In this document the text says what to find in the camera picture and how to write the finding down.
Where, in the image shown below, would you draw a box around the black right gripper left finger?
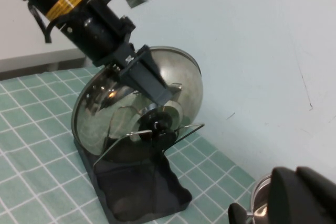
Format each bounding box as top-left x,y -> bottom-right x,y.
267,166 -> 299,224

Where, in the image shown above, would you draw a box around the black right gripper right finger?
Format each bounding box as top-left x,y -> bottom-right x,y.
298,166 -> 336,224

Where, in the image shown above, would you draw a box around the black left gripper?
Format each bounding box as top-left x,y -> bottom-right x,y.
59,0 -> 173,106

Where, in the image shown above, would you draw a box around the steel pot lid black knob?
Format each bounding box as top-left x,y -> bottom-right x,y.
71,46 -> 204,163

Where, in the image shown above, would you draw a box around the green checkered tablecloth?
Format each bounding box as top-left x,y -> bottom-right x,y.
0,66 -> 257,224

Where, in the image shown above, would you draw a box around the stainless steel pot black handles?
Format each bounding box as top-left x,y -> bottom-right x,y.
228,173 -> 274,224

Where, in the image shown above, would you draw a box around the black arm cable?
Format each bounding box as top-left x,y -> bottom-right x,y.
27,2 -> 62,44

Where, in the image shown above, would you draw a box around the black tray wire lid rack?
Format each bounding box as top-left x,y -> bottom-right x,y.
75,105 -> 205,222

